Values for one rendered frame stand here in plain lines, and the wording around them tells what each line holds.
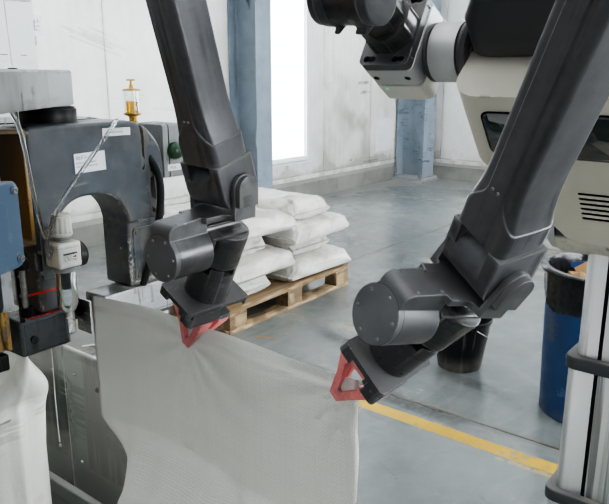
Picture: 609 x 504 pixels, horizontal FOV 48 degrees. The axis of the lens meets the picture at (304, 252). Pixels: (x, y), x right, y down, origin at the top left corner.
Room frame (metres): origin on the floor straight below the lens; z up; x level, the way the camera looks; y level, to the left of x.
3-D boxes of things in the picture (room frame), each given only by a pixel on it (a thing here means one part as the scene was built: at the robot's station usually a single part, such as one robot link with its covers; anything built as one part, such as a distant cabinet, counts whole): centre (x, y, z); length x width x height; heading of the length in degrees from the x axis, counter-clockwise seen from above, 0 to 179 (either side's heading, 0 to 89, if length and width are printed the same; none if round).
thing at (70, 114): (1.08, 0.40, 1.35); 0.09 x 0.09 x 0.03
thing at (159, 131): (1.20, 0.25, 1.28); 0.08 x 0.05 x 0.09; 52
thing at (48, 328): (0.98, 0.41, 1.04); 0.08 x 0.06 x 0.05; 142
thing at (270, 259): (3.95, 0.40, 0.32); 0.66 x 0.43 x 0.15; 144
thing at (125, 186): (1.15, 0.43, 1.21); 0.30 x 0.25 x 0.30; 52
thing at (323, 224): (4.43, 0.04, 0.44); 0.68 x 0.44 x 0.15; 142
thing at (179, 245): (0.81, 0.12, 1.24); 0.11 x 0.09 x 0.12; 140
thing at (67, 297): (0.96, 0.34, 1.11); 0.03 x 0.03 x 0.06
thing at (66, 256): (0.96, 0.34, 1.14); 0.05 x 0.04 x 0.16; 142
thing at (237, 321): (4.31, 0.38, 0.07); 1.20 x 0.82 x 0.14; 144
